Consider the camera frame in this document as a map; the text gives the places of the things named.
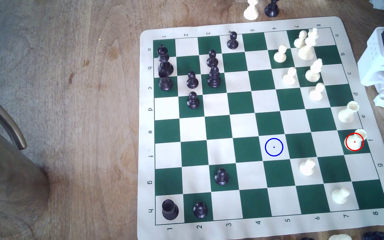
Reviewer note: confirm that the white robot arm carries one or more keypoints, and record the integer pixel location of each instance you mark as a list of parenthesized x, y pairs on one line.
[(372, 60)]

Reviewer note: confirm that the green and white chess mat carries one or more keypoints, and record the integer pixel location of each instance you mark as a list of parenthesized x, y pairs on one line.
[(242, 103)]

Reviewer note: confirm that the black pawn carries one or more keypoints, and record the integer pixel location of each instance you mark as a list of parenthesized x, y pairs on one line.
[(308, 239), (232, 42), (212, 60), (271, 11), (375, 236), (221, 178), (193, 101), (200, 210), (192, 81)]

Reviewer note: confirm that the black rook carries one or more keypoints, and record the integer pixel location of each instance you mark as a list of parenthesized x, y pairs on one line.
[(165, 83), (170, 210)]

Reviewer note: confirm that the black bishop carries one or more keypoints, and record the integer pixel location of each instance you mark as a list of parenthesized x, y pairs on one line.
[(214, 80)]

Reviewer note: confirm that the black king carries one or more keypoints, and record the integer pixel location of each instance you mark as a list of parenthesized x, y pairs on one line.
[(164, 63)]

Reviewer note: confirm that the white pawn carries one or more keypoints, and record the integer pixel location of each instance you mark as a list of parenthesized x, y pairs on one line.
[(280, 56), (339, 237), (288, 79), (306, 169), (338, 197), (251, 12), (299, 41), (316, 94)]

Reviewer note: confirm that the white bishop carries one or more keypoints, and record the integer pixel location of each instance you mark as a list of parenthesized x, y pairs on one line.
[(312, 74)]

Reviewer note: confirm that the white king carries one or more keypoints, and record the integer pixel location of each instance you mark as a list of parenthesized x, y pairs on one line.
[(306, 51)]

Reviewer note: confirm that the bronze metal bar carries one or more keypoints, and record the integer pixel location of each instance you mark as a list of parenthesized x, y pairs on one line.
[(2, 115)]

